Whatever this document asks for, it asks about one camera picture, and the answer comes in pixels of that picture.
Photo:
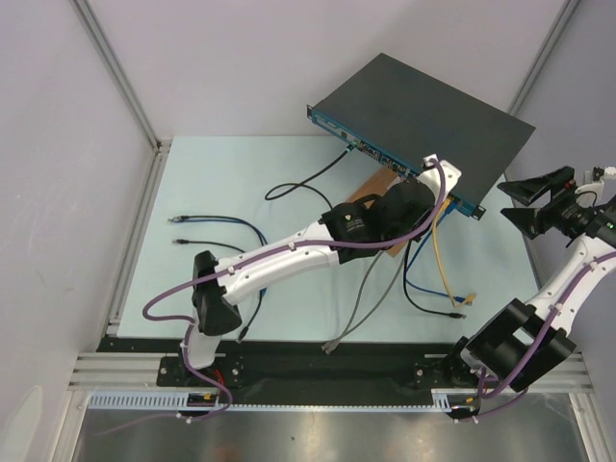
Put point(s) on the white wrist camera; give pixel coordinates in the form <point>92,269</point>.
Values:
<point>440,176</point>
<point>594,179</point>

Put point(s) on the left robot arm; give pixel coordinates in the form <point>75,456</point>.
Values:
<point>349,231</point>

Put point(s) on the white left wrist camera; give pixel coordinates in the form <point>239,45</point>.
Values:
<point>440,176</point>

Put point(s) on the aluminium frame post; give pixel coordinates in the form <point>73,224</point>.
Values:
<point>555,34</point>
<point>105,50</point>

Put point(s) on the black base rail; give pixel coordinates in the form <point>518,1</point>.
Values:
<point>277,373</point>

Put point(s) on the left aluminium frame post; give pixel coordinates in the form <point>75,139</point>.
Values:
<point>105,50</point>

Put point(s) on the blue-faced black network switch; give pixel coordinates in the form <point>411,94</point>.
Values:
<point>399,115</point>

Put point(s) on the white slotted cable duct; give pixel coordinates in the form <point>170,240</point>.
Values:
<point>438,401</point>

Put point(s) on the wooden base board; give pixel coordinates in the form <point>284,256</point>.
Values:
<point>378,183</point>

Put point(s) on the black cable teal plug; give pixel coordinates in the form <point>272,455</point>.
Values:
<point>284,189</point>

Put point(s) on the right aluminium frame post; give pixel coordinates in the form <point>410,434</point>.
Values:
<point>555,34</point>

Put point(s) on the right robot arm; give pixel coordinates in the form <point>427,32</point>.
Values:
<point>527,339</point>

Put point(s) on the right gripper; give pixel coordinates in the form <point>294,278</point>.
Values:
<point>546,207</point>

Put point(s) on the aluminium front frame rail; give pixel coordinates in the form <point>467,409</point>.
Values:
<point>95,371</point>

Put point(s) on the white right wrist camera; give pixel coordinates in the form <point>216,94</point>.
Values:
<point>594,179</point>

